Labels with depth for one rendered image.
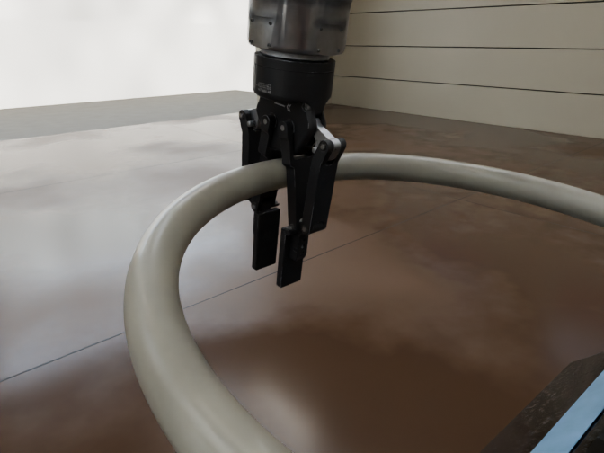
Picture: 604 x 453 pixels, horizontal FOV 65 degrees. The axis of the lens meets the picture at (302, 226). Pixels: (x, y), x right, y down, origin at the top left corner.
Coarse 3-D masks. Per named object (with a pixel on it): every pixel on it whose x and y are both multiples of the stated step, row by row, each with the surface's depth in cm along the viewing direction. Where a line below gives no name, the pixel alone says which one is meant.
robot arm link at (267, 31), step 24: (264, 0) 39; (288, 0) 38; (312, 0) 38; (336, 0) 39; (264, 24) 40; (288, 24) 39; (312, 24) 39; (336, 24) 40; (264, 48) 40; (288, 48) 39; (312, 48) 40; (336, 48) 41
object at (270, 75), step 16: (256, 64) 42; (272, 64) 41; (288, 64) 41; (304, 64) 41; (320, 64) 41; (256, 80) 43; (272, 80) 42; (288, 80) 41; (304, 80) 41; (320, 80) 42; (272, 96) 42; (288, 96) 42; (304, 96) 42; (320, 96) 43; (272, 112) 46; (288, 112) 45; (304, 112) 43; (320, 112) 44; (304, 128) 44; (272, 144) 47; (304, 144) 45
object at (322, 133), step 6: (318, 120) 44; (318, 126) 44; (318, 132) 43; (324, 132) 43; (318, 138) 43; (324, 138) 43; (330, 138) 43; (336, 138) 43; (318, 144) 44; (336, 144) 42; (312, 150) 43; (336, 150) 43; (330, 156) 43
